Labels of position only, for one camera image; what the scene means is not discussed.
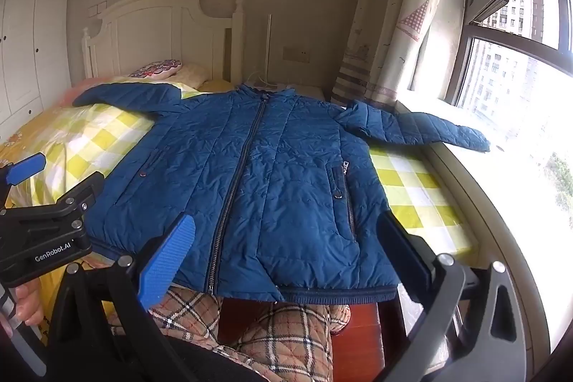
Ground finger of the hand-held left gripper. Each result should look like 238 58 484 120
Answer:
53 171 106 215
0 154 47 208

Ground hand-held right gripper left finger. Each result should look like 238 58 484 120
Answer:
47 213 197 382

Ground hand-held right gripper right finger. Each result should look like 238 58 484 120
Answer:
377 209 527 382

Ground blue quilted jacket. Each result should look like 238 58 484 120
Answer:
72 82 492 306

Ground person's left hand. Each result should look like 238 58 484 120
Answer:
0 277 46 339

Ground yellow checked bed sheet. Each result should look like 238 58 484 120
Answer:
0 77 481 347

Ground pink blanket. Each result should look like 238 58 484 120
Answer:
68 75 114 106

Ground white window sill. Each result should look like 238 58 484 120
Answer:
398 96 573 365

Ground colourful patterned pillow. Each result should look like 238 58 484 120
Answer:
127 59 183 79

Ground white wardrobe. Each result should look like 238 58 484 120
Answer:
0 0 77 141

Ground person's plaid trousers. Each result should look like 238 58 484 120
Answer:
107 287 352 382

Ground cream pillow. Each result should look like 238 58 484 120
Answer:
172 63 211 88

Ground yellow cushion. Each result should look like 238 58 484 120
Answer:
199 79 239 93

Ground white bed headboard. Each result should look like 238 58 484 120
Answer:
81 0 246 90

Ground white bedside table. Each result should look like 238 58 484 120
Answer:
273 82 328 101

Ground sailboat print curtain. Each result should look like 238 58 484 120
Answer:
330 0 467 111

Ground high-rise buildings outside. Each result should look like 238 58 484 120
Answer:
470 0 573 119

